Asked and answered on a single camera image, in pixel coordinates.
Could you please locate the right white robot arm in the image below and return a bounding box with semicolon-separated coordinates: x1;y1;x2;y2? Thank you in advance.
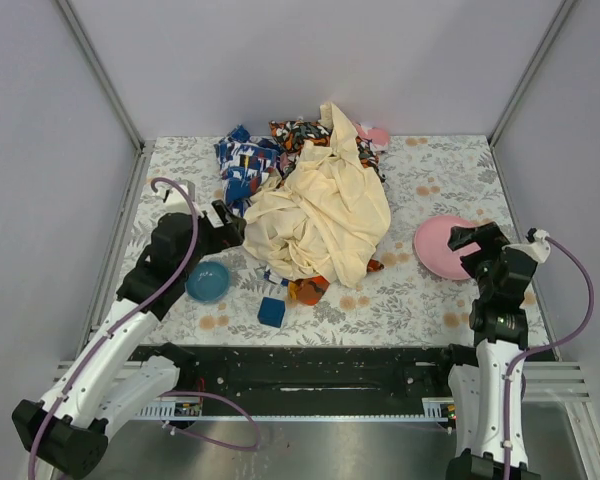
445;222;551;479

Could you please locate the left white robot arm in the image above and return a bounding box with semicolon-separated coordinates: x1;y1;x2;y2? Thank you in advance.
12;200;246;479

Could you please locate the blue white patterned cloth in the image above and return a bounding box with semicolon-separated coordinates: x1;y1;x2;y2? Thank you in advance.
214;125;282;217

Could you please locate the cream cloth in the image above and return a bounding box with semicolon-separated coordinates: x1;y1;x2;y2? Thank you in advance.
243;102;391;288

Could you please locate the orange black patterned cloth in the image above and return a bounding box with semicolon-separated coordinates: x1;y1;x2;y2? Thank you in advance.
269;120;389;183

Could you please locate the pink cloth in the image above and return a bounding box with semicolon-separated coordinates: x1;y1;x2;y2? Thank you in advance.
354;123;390;152

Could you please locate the blue bowl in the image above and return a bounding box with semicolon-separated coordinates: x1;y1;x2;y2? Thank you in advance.
186;261;230;303

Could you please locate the pink plate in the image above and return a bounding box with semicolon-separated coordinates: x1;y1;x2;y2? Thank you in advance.
413;215;479;281

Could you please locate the floral table mat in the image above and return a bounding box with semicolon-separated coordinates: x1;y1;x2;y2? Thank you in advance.
92;134;551;349

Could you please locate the blue cube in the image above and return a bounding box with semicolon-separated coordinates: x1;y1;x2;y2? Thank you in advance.
257;297;286;328

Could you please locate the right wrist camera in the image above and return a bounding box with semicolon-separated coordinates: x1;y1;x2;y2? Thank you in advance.
524;228;551;264

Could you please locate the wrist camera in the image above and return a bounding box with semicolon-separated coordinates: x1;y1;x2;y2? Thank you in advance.
524;228;551;264
163;181;196;214

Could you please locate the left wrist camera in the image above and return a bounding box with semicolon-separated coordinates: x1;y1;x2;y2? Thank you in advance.
163;181;196;214

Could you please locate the left aluminium frame post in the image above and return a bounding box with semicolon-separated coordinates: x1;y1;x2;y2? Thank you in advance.
54;0;146;151

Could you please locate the aluminium frame post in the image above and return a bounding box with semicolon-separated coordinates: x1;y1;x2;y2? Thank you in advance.
54;0;146;151
488;0;581;148

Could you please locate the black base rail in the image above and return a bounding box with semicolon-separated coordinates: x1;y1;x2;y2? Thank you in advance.
129;343;481;416

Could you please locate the right aluminium frame post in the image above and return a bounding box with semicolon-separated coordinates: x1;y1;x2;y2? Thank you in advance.
488;0;581;148

